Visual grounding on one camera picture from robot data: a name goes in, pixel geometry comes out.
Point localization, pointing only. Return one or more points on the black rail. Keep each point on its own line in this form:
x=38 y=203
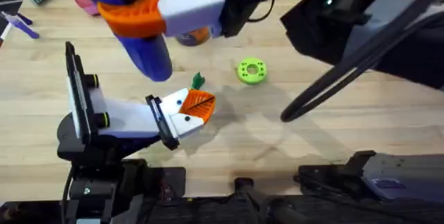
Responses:
x=215 y=212

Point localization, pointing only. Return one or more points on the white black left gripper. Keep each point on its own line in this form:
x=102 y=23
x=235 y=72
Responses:
x=128 y=118

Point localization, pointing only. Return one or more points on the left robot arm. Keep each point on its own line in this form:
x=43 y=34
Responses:
x=97 y=189

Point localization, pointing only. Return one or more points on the white pen with red tip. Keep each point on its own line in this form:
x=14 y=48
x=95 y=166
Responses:
x=5 y=33

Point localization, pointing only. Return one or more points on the green disc with holes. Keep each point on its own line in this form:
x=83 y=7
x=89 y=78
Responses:
x=244 y=75

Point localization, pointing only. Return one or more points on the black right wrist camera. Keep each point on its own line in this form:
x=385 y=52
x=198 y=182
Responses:
x=312 y=26

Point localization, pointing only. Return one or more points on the black upright left wrist plate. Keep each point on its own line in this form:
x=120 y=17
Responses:
x=79 y=92

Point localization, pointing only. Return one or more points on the toy carrot with green top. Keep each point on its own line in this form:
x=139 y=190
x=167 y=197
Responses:
x=198 y=81

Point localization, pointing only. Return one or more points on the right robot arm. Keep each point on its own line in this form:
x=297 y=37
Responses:
x=399 y=175

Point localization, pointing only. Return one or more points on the purple tool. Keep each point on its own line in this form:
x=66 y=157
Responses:
x=24 y=26

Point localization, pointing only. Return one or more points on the orange and purple round toy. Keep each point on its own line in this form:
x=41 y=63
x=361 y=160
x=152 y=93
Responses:
x=194 y=37

